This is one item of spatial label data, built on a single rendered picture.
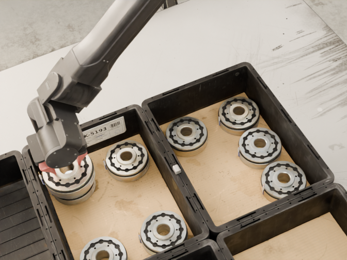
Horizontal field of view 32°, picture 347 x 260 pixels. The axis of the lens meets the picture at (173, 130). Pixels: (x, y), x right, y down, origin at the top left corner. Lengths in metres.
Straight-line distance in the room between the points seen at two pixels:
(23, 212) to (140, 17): 0.67
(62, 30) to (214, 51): 1.33
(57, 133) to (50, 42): 2.02
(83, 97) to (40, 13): 2.18
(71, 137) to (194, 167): 0.51
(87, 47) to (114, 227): 0.53
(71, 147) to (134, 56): 0.91
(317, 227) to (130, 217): 0.42
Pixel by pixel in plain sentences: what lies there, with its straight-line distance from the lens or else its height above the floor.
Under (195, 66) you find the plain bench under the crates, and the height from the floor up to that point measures 0.70.
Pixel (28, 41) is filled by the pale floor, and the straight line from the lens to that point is 3.06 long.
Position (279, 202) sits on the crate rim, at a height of 0.93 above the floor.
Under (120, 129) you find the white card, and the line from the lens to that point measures 1.48.
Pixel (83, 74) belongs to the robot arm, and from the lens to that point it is 0.99.
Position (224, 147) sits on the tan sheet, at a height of 0.83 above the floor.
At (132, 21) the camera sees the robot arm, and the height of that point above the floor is 1.40.
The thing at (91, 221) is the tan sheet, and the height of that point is 0.83.
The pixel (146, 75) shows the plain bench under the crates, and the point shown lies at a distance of 1.83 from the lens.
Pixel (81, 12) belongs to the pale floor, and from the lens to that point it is 3.14.
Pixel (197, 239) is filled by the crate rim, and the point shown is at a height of 0.93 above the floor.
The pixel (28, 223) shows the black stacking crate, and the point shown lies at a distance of 1.44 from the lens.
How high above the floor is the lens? 2.04
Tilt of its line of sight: 53 degrees down
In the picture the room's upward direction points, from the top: 6 degrees counter-clockwise
